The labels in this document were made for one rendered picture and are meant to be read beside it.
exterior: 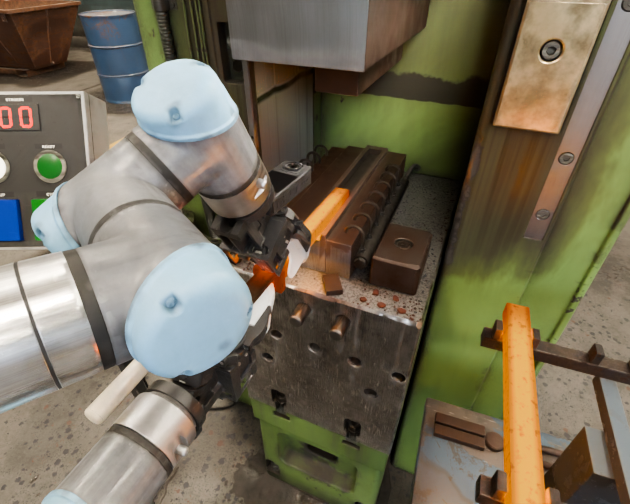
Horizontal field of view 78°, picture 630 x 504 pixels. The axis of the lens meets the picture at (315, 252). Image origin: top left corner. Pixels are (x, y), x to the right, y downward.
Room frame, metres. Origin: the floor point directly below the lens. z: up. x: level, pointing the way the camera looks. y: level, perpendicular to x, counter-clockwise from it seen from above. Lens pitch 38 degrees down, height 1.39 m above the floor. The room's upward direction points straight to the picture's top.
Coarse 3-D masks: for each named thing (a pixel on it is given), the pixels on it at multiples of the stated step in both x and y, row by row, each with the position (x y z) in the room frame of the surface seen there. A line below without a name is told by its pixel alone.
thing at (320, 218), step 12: (336, 192) 0.69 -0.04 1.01; (348, 192) 0.70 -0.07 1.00; (324, 204) 0.64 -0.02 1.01; (336, 204) 0.64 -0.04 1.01; (312, 216) 0.59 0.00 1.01; (324, 216) 0.59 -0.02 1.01; (312, 228) 0.55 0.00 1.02; (324, 228) 0.58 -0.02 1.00; (312, 240) 0.54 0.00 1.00; (252, 276) 0.41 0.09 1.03; (264, 276) 0.41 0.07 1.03; (276, 276) 0.42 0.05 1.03; (252, 288) 0.39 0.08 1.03; (264, 288) 0.39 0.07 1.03; (276, 288) 0.42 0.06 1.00; (252, 300) 0.36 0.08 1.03
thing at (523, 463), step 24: (504, 312) 0.39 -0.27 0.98; (528, 312) 0.38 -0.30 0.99; (504, 336) 0.35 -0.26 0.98; (528, 336) 0.34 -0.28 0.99; (504, 360) 0.31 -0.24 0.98; (528, 360) 0.30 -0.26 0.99; (504, 384) 0.28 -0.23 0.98; (528, 384) 0.26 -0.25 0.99; (504, 408) 0.24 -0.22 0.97; (528, 408) 0.23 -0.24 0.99; (504, 432) 0.22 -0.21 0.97; (528, 432) 0.21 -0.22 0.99; (504, 456) 0.19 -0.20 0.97; (528, 456) 0.18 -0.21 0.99; (528, 480) 0.16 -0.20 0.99
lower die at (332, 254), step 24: (336, 168) 0.84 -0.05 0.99; (384, 168) 0.84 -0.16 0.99; (312, 192) 0.73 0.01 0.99; (360, 192) 0.72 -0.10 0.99; (384, 192) 0.73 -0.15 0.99; (336, 216) 0.62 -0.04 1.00; (360, 216) 0.63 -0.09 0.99; (336, 240) 0.55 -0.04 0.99; (360, 240) 0.59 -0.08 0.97; (312, 264) 0.57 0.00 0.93; (336, 264) 0.55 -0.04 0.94
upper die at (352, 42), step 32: (256, 0) 0.60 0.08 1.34; (288, 0) 0.58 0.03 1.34; (320, 0) 0.56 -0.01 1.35; (352, 0) 0.54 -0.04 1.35; (384, 0) 0.60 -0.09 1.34; (416, 0) 0.79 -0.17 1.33; (256, 32) 0.60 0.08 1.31; (288, 32) 0.58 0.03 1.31; (320, 32) 0.56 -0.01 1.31; (352, 32) 0.54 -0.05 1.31; (384, 32) 0.61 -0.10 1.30; (416, 32) 0.83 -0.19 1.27; (288, 64) 0.58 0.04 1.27; (320, 64) 0.56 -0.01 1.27; (352, 64) 0.54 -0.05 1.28
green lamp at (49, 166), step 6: (42, 156) 0.65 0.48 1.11; (48, 156) 0.65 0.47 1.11; (54, 156) 0.65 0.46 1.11; (42, 162) 0.64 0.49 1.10; (48, 162) 0.64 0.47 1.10; (54, 162) 0.64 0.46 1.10; (60, 162) 0.65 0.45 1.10; (42, 168) 0.64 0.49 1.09; (48, 168) 0.64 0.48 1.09; (54, 168) 0.64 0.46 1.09; (60, 168) 0.64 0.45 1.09; (42, 174) 0.63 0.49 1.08; (48, 174) 0.63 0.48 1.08; (54, 174) 0.63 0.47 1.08
